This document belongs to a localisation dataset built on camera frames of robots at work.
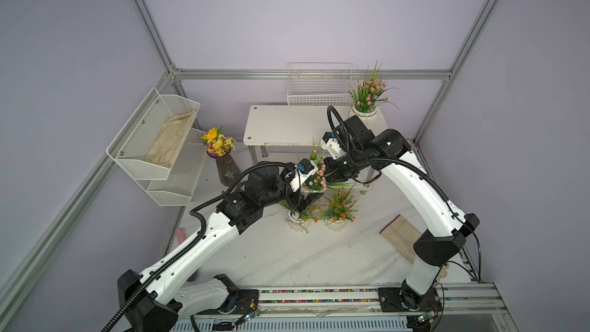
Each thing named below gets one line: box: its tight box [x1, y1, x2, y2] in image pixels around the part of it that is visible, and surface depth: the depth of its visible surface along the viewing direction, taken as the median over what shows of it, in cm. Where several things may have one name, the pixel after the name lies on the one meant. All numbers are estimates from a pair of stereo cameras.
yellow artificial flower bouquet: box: [201, 126, 237, 157], surface depth 90 cm
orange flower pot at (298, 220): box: [279, 201, 322, 234], surface depth 86 cm
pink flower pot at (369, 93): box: [346, 59, 402, 118], surface depth 71 cm
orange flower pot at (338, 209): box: [318, 183, 359, 232], surface depth 83 cm
